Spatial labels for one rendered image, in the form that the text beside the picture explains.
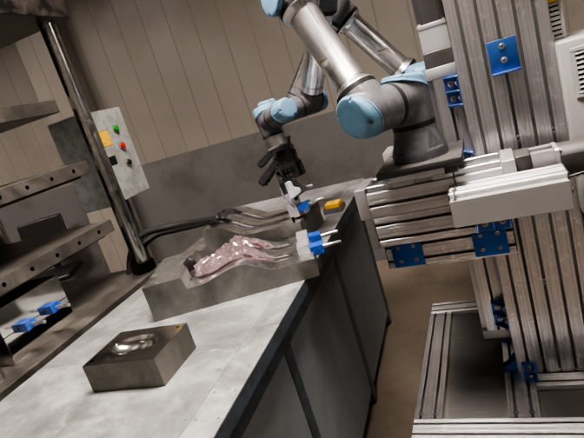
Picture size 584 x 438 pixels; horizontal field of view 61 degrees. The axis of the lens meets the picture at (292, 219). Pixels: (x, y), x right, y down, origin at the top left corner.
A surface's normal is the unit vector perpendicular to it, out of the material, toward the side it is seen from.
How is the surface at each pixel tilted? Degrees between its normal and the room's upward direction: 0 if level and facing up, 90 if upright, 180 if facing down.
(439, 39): 90
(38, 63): 90
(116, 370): 90
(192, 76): 90
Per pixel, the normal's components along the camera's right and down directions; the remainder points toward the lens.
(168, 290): 0.00, 0.25
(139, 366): -0.28, 0.32
